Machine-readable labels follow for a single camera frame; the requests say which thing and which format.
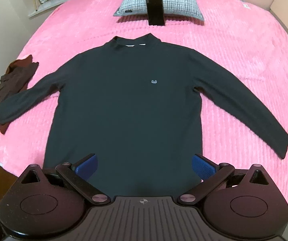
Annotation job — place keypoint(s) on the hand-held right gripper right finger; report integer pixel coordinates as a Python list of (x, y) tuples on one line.
[(204, 167)]

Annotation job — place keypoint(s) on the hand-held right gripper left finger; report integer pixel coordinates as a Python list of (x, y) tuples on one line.
[(86, 167)]

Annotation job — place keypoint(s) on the dark green sweater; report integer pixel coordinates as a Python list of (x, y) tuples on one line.
[(133, 105)]

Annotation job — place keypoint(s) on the brown garment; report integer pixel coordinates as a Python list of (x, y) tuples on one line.
[(11, 80)]

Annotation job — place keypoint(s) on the pink ribbed blanket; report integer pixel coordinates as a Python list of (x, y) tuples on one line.
[(234, 42)]

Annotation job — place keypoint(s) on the black phone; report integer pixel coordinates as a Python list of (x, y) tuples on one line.
[(155, 10)]

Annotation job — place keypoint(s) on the white window sill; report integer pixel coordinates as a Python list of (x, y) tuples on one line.
[(46, 6)]

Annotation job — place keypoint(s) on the grey checked pillow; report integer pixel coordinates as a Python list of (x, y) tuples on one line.
[(176, 0)]

